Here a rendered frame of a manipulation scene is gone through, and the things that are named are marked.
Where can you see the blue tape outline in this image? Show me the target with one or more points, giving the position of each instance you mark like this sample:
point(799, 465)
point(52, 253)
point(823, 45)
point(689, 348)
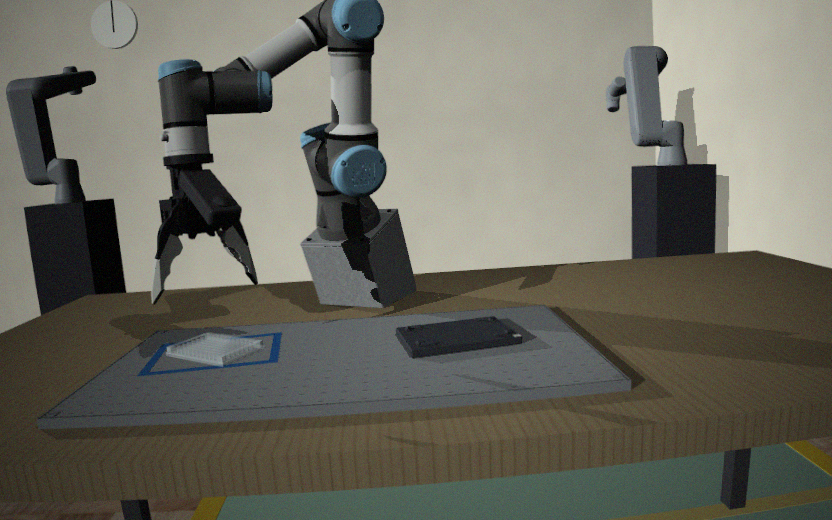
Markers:
point(273, 357)

